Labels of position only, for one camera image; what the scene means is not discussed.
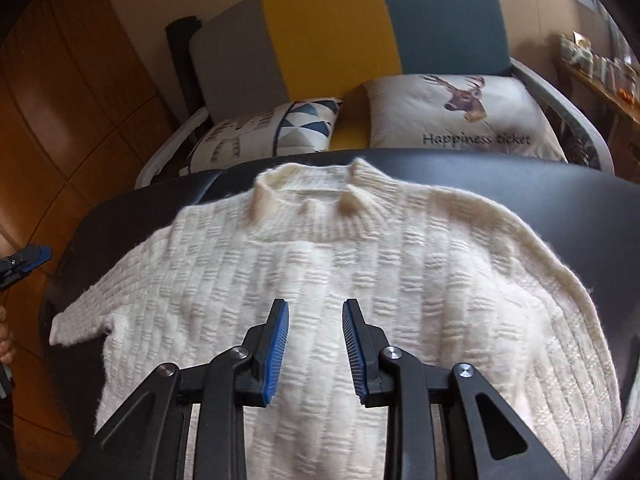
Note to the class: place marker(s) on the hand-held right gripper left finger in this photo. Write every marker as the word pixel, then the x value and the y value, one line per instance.
pixel 277 355

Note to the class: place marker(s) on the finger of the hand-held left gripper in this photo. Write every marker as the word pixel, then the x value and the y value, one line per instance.
pixel 30 259

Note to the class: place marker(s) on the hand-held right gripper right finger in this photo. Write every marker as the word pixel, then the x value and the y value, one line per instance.
pixel 352 355

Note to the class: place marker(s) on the cream knitted sweater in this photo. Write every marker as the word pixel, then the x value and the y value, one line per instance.
pixel 400 285

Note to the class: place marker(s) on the person's left hand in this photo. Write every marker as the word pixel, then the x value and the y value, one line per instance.
pixel 5 342

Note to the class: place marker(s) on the wooden wardrobe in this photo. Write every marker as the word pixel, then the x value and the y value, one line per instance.
pixel 75 135

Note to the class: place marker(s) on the geometric print pillow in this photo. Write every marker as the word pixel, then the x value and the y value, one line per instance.
pixel 250 130

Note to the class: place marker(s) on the white deer print pillow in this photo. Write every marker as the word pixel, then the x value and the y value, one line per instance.
pixel 410 115

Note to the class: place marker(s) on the grey yellow blue sofa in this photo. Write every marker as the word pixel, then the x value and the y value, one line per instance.
pixel 320 35

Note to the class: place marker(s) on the wooden desk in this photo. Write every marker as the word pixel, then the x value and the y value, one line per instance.
pixel 615 107

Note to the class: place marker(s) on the row of clear jars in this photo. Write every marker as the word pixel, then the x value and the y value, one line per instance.
pixel 595 60

